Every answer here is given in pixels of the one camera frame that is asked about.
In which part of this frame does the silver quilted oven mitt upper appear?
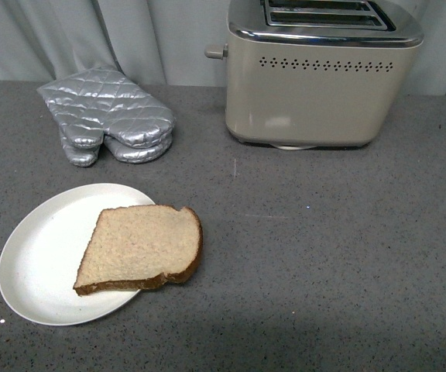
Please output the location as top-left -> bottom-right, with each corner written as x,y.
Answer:
37,66 -> 175,149

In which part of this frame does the brown bread slice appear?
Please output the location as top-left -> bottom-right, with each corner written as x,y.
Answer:
73,205 -> 203,295

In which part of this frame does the beige two-slot toaster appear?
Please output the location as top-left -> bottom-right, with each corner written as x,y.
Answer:
205,1 -> 424,148

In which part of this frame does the grey pleated curtain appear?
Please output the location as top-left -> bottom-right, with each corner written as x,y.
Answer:
0,1 -> 446,95

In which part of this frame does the white round plate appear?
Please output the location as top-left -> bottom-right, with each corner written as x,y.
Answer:
0,183 -> 153,326

